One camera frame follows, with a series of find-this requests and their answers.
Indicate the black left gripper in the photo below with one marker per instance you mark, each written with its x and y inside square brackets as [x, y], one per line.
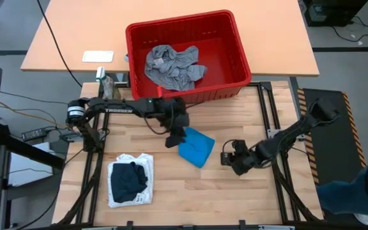
[174, 111]

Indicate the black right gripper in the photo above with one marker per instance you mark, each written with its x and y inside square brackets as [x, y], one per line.
[246, 156]

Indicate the bright blue cloth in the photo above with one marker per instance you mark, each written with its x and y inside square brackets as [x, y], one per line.
[198, 147]

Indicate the white textured cloth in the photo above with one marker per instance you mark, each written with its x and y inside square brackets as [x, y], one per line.
[147, 195]

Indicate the dark navy towel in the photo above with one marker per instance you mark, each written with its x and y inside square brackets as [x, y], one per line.
[126, 182]

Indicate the grey shirt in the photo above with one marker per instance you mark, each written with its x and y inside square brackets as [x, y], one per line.
[174, 70]

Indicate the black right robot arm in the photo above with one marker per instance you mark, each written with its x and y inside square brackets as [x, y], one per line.
[299, 127]

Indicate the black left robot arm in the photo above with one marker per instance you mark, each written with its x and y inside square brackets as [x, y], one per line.
[120, 108]

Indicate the red plastic laundry basket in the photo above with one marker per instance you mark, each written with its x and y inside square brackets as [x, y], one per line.
[232, 86]

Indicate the small red tag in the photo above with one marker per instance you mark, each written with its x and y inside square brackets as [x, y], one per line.
[159, 91]

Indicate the silver aluminium extrusion bar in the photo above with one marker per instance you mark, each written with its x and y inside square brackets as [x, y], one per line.
[99, 228]
[276, 227]

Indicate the black mat with hazard stripes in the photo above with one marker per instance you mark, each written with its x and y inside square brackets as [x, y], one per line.
[331, 159]

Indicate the small metal clamp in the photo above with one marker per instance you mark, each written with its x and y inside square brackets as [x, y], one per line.
[126, 58]

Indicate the small grey device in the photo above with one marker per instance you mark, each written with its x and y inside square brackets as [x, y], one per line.
[72, 137]

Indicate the person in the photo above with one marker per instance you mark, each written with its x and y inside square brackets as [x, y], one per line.
[347, 195]

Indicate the white card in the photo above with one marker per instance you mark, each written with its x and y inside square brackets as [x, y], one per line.
[97, 56]

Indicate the light wooden desk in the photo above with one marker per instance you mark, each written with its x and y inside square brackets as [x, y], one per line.
[267, 32]

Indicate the white box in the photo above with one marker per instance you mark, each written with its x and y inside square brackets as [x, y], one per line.
[27, 169]

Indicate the black floor equipment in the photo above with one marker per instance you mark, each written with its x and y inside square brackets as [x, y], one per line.
[331, 12]

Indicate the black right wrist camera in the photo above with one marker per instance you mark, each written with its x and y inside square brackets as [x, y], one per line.
[227, 158]

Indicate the black aluminium table frame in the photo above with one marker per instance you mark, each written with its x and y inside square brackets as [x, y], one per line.
[278, 188]

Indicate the silver mounting bracket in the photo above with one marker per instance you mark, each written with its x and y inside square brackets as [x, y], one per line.
[271, 133]

